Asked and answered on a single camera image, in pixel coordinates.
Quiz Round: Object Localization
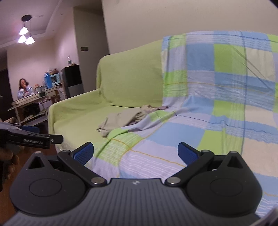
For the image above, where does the checked blanket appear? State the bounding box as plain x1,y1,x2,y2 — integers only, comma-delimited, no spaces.
85,30,278,219

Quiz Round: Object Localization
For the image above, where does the dark door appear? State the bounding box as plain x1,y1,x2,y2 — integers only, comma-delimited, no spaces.
0,52,14,122

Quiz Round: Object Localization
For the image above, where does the blue water jug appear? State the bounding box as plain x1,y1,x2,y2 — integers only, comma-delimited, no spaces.
43,72,51,88

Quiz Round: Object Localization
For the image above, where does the ceiling lamp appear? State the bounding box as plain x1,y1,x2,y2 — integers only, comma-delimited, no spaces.
18,14,35,45

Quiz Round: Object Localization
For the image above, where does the dining table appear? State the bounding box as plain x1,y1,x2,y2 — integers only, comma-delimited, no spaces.
11,93,50,122

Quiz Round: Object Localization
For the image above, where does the light blue microwave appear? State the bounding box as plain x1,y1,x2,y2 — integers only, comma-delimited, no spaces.
50,73,62,85

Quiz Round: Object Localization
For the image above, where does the green covered sofa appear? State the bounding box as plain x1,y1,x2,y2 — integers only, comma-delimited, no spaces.
48,40,167,157

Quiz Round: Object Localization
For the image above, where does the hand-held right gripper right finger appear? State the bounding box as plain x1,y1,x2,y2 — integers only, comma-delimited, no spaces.
164,142,249,187

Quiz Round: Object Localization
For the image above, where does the person's left hand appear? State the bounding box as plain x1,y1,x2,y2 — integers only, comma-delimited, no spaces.
0,150,20,180

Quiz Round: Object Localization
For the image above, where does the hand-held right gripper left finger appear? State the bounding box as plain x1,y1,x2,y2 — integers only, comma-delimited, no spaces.
26,142,108,188

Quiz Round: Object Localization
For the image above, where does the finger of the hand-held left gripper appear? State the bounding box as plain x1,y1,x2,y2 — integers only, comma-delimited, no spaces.
50,134,64,144
15,124,41,133

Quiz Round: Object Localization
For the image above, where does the black fridge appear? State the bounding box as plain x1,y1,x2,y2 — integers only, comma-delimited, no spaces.
61,65,85,98

